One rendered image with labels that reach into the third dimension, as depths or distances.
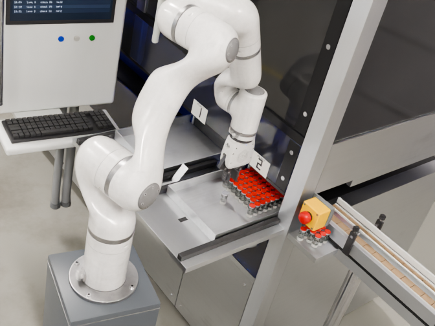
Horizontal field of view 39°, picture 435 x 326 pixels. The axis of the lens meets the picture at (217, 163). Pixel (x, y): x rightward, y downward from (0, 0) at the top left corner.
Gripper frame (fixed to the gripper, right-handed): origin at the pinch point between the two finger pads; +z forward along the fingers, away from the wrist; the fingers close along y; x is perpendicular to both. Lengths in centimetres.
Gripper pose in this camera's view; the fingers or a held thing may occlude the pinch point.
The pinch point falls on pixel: (230, 174)
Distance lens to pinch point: 197.3
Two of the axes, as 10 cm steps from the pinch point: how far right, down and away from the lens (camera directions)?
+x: -6.0, -5.6, 5.7
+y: 7.7, -2.2, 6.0
